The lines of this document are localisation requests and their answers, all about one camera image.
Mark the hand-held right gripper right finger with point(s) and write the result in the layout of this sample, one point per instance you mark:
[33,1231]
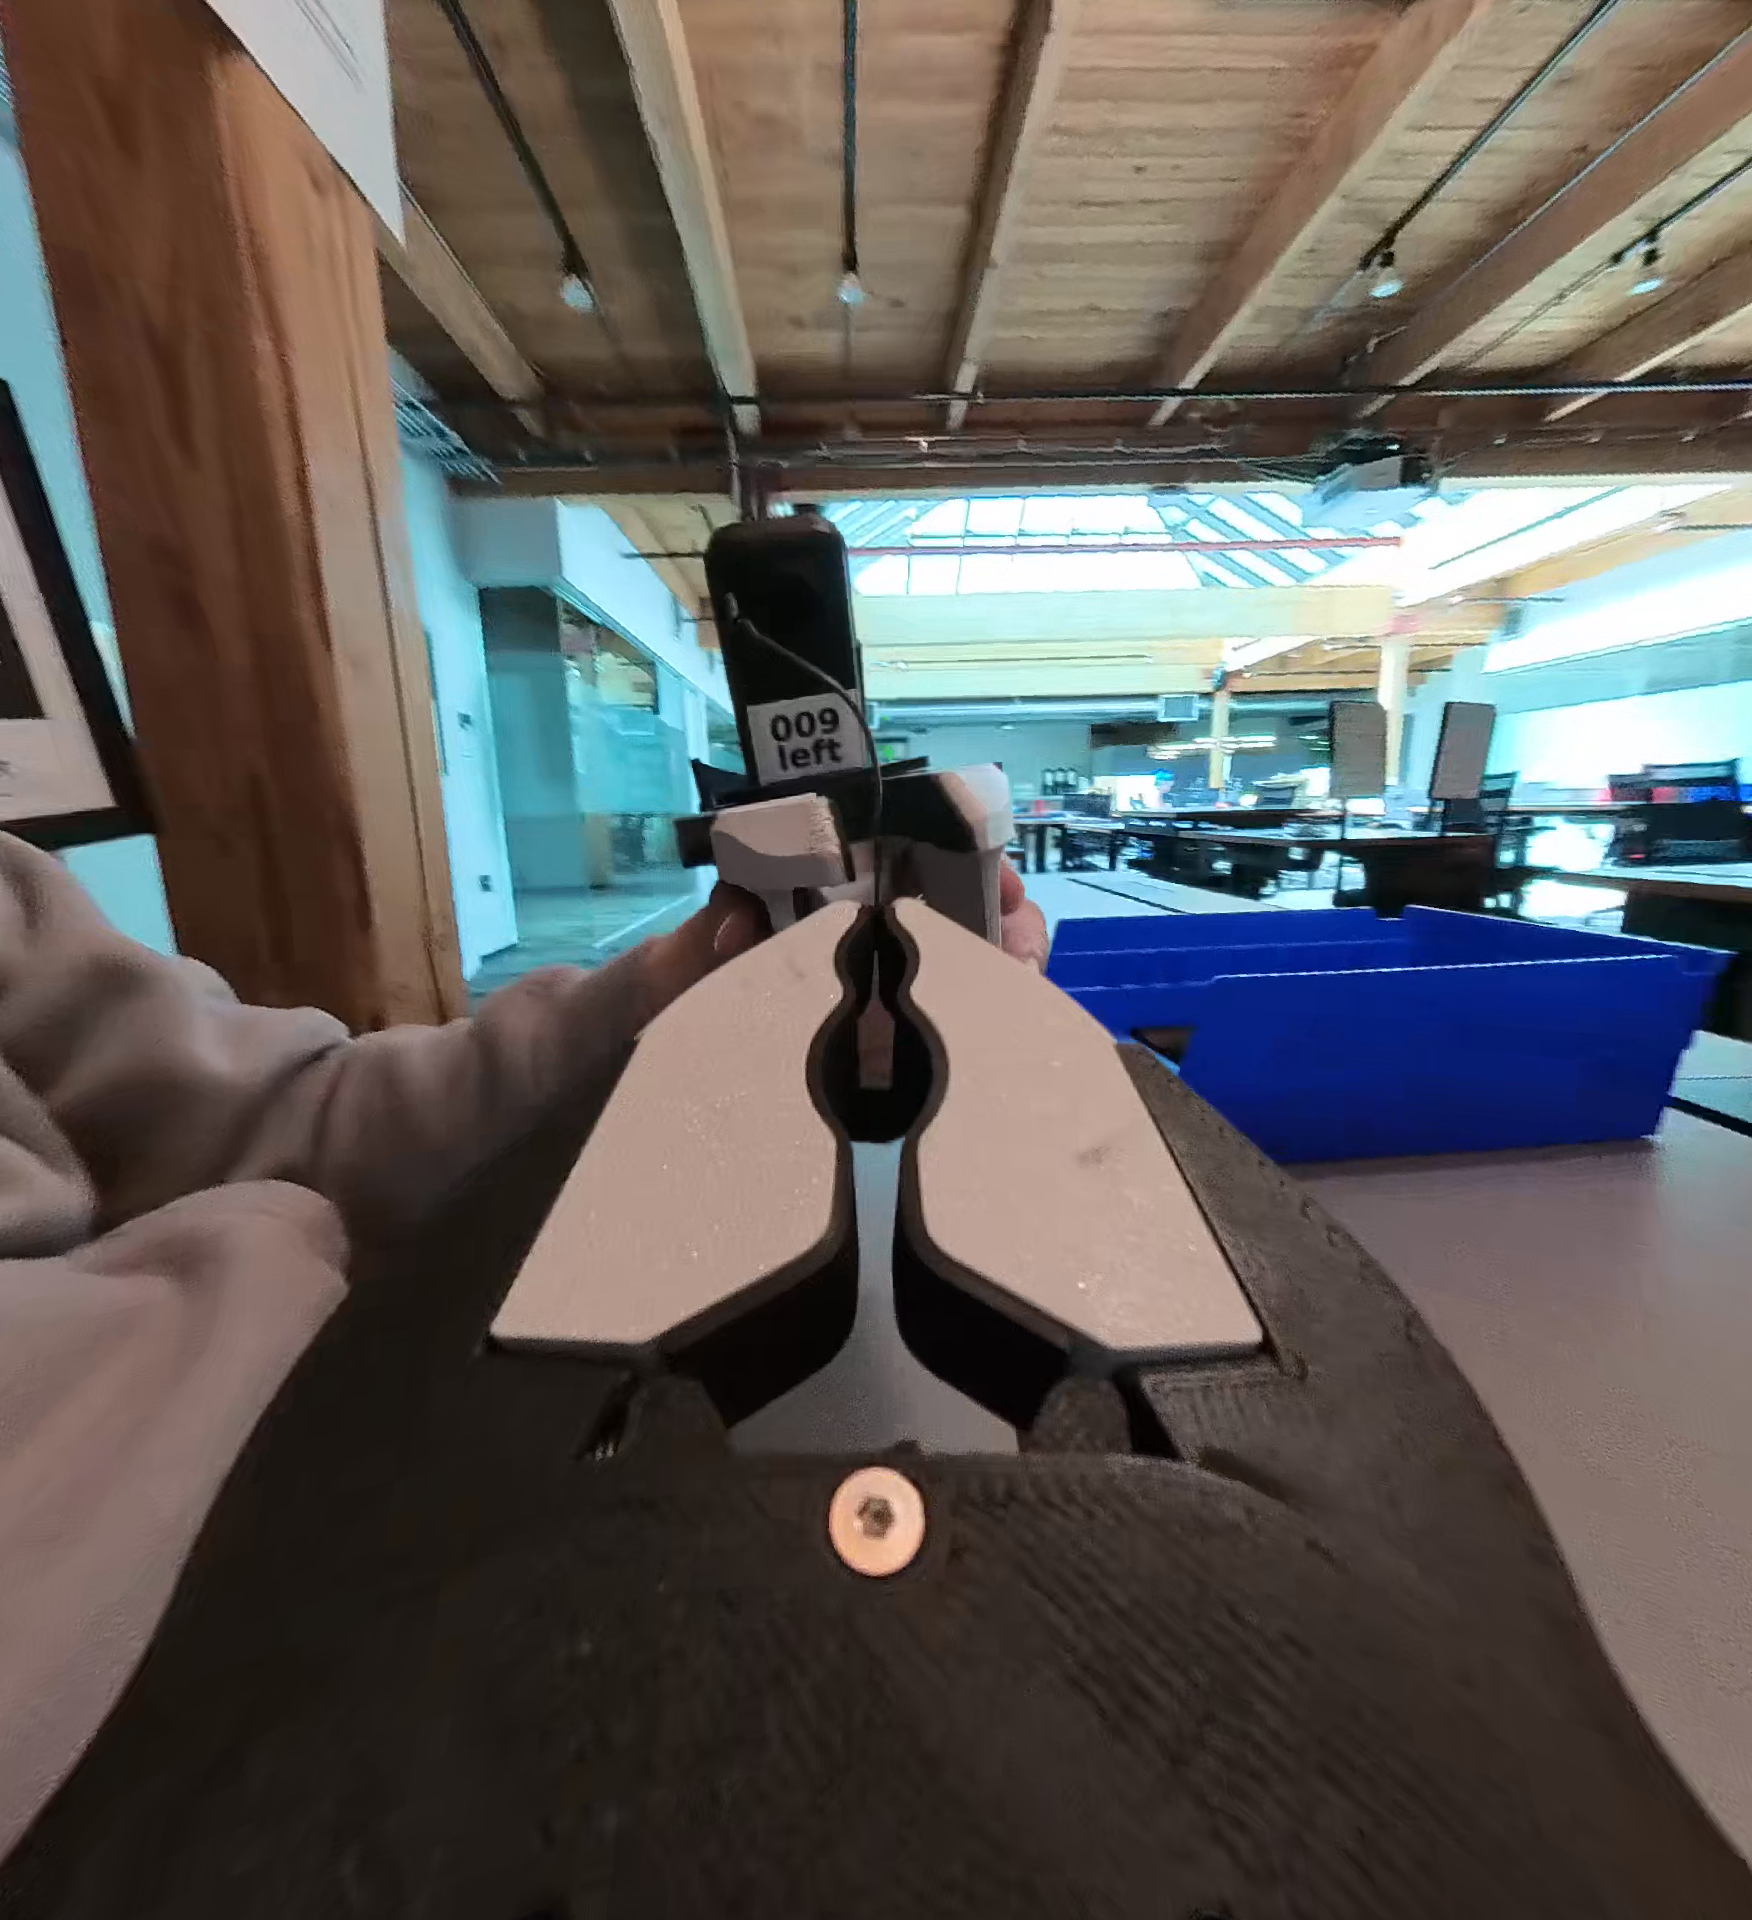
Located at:
[1069,1184]

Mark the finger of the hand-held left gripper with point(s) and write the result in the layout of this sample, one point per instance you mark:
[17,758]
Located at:
[786,841]
[977,841]

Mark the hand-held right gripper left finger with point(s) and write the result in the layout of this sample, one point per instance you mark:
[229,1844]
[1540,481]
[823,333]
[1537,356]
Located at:
[694,1171]

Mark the person's left forearm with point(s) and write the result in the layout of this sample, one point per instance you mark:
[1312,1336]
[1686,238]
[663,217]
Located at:
[441,1066]

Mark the white desk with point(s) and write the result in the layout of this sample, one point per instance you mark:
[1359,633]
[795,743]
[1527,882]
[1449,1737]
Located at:
[1564,1350]

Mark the person's left hand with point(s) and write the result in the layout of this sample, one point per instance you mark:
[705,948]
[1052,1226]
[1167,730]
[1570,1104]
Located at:
[718,938]

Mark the glass office partition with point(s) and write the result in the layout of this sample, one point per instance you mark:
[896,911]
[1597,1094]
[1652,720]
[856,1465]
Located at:
[593,781]

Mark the row of office desks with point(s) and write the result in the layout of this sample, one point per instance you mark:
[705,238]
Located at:
[1265,849]

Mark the blue plastic bin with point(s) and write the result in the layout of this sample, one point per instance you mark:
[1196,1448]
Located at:
[1418,1051]

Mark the grey standing panel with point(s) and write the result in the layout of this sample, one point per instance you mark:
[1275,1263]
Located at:
[1359,747]
[1463,747]

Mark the ceiling projector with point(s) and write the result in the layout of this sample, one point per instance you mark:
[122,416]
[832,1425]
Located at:
[1369,474]

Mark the wooden pillar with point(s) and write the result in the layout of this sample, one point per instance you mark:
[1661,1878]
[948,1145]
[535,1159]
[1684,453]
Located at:
[246,601]

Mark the ceiling track spotlight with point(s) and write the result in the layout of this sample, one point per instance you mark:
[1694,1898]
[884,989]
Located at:
[1382,276]
[1648,276]

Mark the white paper notice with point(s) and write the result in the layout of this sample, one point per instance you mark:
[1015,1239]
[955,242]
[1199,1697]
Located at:
[321,89]

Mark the person's torso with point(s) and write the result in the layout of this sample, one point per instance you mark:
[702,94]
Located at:
[65,1501]

